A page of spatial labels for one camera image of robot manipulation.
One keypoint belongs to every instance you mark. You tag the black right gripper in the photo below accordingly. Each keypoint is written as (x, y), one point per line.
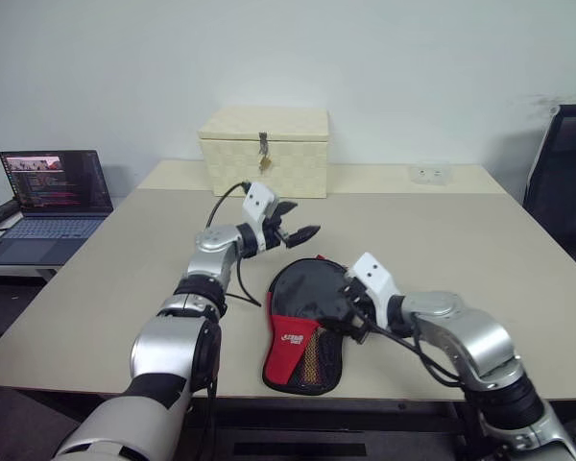
(355, 300)

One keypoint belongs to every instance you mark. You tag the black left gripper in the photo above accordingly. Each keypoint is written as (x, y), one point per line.
(271, 235)

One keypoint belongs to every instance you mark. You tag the black red paddle case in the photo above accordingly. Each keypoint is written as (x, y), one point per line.
(307, 288)

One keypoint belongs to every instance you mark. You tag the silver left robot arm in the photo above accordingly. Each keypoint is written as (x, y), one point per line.
(168, 346)

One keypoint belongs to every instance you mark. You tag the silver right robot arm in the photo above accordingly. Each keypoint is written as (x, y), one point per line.
(480, 336)

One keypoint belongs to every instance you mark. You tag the brass padlock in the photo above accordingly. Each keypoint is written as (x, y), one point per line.
(265, 163)

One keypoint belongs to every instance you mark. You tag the metal box latch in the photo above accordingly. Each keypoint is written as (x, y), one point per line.
(263, 141)

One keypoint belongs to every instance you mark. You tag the cream woven storage box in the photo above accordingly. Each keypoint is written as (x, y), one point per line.
(235, 158)

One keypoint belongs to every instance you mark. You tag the white socket plate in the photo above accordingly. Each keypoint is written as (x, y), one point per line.
(429, 174)

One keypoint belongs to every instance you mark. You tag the open blue laptop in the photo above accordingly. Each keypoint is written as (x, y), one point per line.
(53, 177)

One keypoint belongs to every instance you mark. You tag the black office chair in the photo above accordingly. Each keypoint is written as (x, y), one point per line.
(564, 192)

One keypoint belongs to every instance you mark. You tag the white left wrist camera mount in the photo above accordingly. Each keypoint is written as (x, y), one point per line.
(259, 199)

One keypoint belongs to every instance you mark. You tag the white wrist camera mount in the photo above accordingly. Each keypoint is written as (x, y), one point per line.
(259, 199)
(372, 274)

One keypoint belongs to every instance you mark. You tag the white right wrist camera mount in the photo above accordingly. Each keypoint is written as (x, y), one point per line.
(372, 274)

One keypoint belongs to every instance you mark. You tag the black table frame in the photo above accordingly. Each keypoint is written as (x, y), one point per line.
(317, 407)

